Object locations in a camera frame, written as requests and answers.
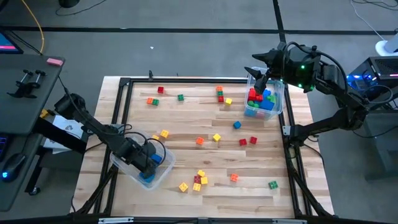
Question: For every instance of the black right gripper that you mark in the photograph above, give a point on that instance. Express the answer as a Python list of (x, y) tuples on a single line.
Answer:
[(292, 67)]

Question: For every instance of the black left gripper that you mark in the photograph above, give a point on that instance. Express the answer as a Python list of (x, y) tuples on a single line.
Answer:
[(136, 154)]

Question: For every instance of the clear plastic bin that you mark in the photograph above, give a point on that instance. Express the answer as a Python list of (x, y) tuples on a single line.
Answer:
[(168, 165), (278, 109)]

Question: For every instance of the large red toy block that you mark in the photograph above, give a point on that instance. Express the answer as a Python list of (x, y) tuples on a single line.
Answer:
[(252, 93), (259, 98)]

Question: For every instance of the large green toy block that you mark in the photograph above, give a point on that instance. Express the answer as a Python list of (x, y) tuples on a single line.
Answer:
[(272, 99), (253, 104)]

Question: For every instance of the small orange toy block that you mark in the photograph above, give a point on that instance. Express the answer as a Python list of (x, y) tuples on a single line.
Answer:
[(234, 177), (219, 88), (150, 100), (200, 141)]

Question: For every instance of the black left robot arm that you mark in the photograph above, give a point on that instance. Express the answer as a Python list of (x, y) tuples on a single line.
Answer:
[(93, 127)]

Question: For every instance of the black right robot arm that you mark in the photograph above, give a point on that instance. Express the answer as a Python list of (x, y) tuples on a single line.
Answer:
[(342, 93)]

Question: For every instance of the small dark red toy block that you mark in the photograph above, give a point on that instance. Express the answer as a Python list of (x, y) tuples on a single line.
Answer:
[(197, 179)]

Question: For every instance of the small green toy block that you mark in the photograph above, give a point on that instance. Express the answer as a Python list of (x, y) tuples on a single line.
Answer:
[(273, 184), (155, 102), (180, 97), (219, 93)]

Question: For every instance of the grey mounting plate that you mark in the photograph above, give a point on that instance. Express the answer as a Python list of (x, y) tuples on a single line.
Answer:
[(115, 220), (289, 221)]

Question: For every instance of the small blue toy block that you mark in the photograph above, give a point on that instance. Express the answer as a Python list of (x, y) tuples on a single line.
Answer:
[(237, 124)]

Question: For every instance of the white paper sheet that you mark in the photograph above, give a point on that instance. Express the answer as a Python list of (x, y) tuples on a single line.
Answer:
[(66, 126)]

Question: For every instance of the black lit computer case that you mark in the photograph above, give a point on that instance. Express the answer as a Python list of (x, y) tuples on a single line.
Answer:
[(379, 71)]

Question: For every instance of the black desk caster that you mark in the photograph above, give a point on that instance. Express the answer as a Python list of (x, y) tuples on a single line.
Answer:
[(34, 190)]

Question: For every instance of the white round device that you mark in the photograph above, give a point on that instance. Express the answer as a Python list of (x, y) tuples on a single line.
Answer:
[(385, 48)]

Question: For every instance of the black computer mouse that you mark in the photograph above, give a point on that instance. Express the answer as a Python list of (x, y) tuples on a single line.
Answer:
[(13, 166)]

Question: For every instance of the pink rectangular pad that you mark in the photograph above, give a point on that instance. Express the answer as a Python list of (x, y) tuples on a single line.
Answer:
[(55, 62)]

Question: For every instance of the grey metal stand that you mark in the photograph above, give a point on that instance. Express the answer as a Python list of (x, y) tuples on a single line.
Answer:
[(385, 149)]

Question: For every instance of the backlit keyboard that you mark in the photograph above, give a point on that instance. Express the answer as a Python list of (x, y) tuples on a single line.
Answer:
[(2, 146)]

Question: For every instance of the black double clamp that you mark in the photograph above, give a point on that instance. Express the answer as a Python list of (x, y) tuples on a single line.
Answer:
[(26, 85)]

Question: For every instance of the dark grey side desk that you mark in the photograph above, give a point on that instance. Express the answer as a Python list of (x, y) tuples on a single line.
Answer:
[(15, 102)]

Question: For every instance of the black round chair base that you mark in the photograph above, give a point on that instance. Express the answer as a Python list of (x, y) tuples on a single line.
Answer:
[(68, 2)]

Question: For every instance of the desk computer monitor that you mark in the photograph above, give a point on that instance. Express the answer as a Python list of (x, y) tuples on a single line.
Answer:
[(7, 43)]

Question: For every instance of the black metal table frame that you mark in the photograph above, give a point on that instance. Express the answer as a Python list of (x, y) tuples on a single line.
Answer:
[(202, 80)]

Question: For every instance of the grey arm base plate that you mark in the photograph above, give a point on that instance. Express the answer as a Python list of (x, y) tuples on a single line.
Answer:
[(287, 130)]

